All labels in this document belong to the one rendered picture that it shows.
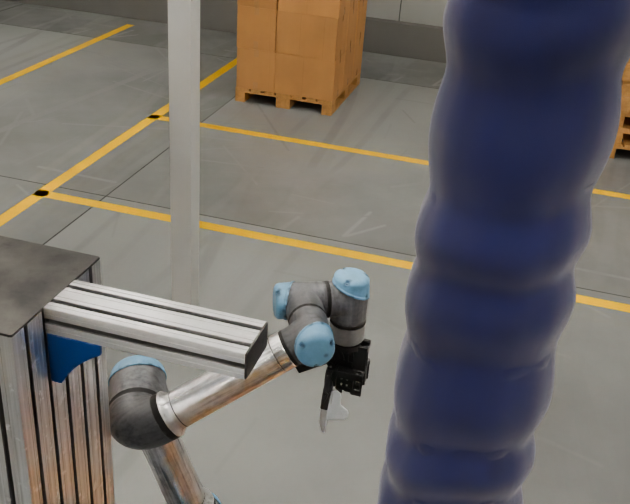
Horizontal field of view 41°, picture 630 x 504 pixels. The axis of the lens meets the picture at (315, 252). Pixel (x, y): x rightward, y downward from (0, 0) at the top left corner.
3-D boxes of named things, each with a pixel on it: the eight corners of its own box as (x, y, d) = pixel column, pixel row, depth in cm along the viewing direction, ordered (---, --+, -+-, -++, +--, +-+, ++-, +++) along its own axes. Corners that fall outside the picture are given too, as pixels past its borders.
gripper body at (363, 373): (359, 400, 178) (365, 353, 172) (320, 391, 180) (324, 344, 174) (368, 379, 184) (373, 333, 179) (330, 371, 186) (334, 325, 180)
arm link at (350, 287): (326, 265, 172) (367, 264, 173) (322, 311, 177) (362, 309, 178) (333, 284, 165) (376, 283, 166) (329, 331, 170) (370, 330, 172)
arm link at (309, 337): (91, 447, 156) (320, 320, 151) (94, 409, 165) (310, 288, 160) (127, 485, 162) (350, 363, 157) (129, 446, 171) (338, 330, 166)
